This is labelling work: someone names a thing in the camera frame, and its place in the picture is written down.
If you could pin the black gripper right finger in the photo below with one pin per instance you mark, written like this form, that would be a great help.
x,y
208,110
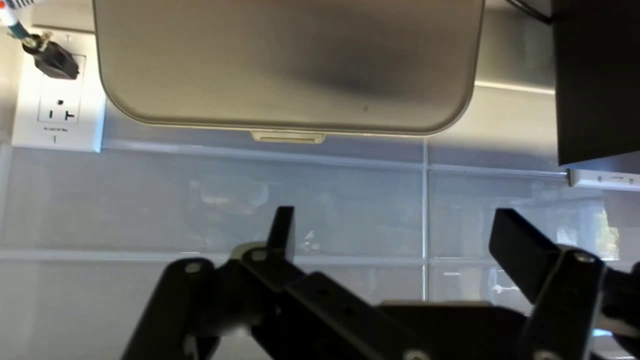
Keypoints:
x,y
566,296

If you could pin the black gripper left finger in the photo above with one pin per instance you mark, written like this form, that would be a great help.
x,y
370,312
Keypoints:
x,y
320,307

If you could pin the silver lidded bin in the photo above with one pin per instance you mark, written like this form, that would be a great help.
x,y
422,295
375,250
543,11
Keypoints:
x,y
286,60

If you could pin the double white wall outlet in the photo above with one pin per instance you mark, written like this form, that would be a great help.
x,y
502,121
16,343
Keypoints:
x,y
602,179

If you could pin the single white wall outlet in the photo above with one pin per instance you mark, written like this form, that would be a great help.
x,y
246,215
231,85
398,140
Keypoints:
x,y
67,112

